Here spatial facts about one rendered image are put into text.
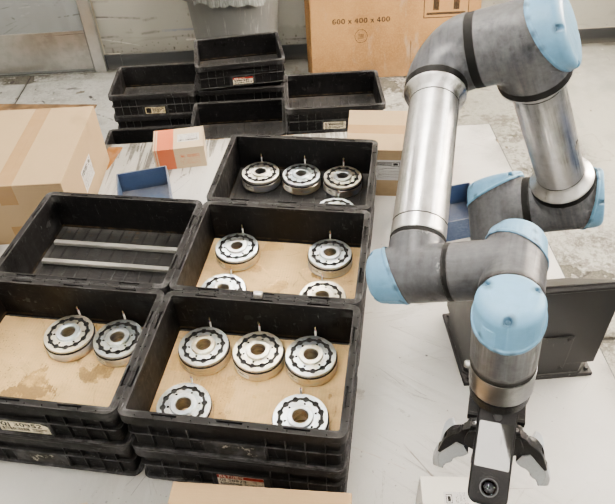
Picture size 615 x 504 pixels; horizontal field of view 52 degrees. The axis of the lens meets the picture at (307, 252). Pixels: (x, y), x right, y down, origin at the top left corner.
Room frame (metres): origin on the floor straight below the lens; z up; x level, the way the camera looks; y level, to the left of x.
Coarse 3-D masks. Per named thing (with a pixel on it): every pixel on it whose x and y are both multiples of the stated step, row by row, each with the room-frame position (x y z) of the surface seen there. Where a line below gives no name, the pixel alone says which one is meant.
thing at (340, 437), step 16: (272, 304) 0.86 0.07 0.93; (288, 304) 0.85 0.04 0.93; (304, 304) 0.85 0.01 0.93; (320, 304) 0.85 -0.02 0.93; (336, 304) 0.85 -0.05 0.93; (352, 304) 0.85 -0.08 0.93; (160, 320) 0.83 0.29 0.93; (352, 320) 0.80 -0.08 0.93; (352, 336) 0.78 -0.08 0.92; (144, 352) 0.75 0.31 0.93; (352, 352) 0.73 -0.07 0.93; (352, 368) 0.69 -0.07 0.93; (128, 384) 0.68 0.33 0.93; (352, 384) 0.66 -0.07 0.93; (128, 400) 0.65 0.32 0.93; (128, 416) 0.61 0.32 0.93; (144, 416) 0.61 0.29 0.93; (160, 416) 0.61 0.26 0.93; (176, 416) 0.61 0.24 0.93; (192, 416) 0.61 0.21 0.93; (208, 432) 0.59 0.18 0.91; (224, 432) 0.58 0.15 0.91; (240, 432) 0.58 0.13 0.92; (256, 432) 0.57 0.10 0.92; (272, 432) 0.57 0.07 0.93; (288, 432) 0.57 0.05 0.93; (304, 432) 0.57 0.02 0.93; (320, 432) 0.56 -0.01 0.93; (336, 432) 0.56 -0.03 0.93
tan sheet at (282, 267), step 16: (208, 256) 1.12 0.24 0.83; (272, 256) 1.11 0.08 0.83; (288, 256) 1.10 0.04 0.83; (304, 256) 1.10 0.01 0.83; (352, 256) 1.09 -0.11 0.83; (208, 272) 1.06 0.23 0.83; (224, 272) 1.06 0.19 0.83; (240, 272) 1.06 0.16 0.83; (256, 272) 1.05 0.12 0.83; (272, 272) 1.05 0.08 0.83; (288, 272) 1.05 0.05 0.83; (304, 272) 1.05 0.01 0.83; (352, 272) 1.04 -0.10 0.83; (256, 288) 1.00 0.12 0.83; (272, 288) 1.00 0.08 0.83; (288, 288) 1.00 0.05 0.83; (352, 288) 0.99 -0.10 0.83
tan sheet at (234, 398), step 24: (240, 336) 0.86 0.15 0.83; (168, 360) 0.81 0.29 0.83; (168, 384) 0.75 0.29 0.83; (216, 384) 0.74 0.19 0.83; (240, 384) 0.74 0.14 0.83; (264, 384) 0.74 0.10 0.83; (288, 384) 0.73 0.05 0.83; (336, 384) 0.73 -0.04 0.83; (216, 408) 0.69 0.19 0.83; (240, 408) 0.69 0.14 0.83; (264, 408) 0.68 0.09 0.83; (336, 408) 0.68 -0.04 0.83
